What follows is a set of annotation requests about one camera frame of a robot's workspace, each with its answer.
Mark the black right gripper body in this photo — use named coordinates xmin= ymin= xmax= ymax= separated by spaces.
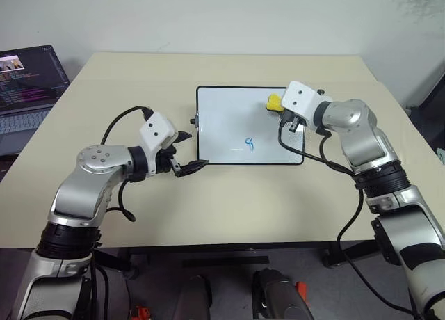
xmin=279 ymin=108 xmax=309 ymax=134

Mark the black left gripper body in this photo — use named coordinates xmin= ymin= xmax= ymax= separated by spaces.
xmin=154 ymin=144 xmax=184 ymax=177

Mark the yellow whiteboard eraser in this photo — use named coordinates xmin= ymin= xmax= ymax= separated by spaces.
xmin=265 ymin=94 xmax=285 ymax=113

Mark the black object beside table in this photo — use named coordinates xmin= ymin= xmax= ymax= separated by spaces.
xmin=405 ymin=59 xmax=445 ymax=150

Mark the orange and black clamp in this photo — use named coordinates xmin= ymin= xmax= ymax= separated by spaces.
xmin=131 ymin=305 xmax=152 ymax=320

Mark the large dark rounded shape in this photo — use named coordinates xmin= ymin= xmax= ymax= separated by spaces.
xmin=251 ymin=268 xmax=313 ymax=320

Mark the open laptop computer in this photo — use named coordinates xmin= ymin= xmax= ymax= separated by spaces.
xmin=0 ymin=44 xmax=70 ymax=157

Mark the orange plastic piece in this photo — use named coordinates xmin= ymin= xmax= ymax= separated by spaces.
xmin=295 ymin=281 xmax=309 ymax=307

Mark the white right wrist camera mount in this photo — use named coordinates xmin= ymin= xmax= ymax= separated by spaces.
xmin=280 ymin=79 xmax=334 ymax=122

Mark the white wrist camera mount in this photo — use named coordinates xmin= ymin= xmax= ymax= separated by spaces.
xmin=138 ymin=111 xmax=179 ymax=177
xmin=280 ymin=79 xmax=334 ymax=122

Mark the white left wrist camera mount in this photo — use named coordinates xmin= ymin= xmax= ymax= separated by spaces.
xmin=138 ymin=111 xmax=179 ymax=177

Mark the white tabletop whiteboard black frame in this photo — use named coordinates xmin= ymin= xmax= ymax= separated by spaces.
xmin=190 ymin=85 xmax=307 ymax=166

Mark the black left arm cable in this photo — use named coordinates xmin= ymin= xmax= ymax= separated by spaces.
xmin=101 ymin=105 xmax=156 ymax=223

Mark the black table frame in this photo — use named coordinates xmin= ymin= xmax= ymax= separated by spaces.
xmin=92 ymin=239 xmax=378 ymax=281

